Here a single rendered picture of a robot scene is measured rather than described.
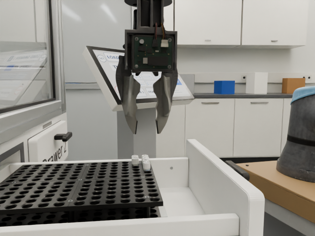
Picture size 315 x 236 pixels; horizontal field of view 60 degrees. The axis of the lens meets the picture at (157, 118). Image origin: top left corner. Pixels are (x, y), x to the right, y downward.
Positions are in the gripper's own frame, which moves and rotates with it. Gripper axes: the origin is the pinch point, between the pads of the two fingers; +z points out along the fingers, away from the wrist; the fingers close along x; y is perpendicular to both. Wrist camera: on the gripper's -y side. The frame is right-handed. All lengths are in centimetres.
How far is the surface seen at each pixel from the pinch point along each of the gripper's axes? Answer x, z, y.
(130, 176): -2.7, 7.4, 3.8
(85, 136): -33, 34, -163
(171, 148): 55, 75, -285
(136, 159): -1.5, 6.4, -1.6
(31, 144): -22.3, 5.9, -12.5
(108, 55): -10, -18, -79
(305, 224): 34.3, 22.6, -5.9
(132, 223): -2.8, 7.9, 17.0
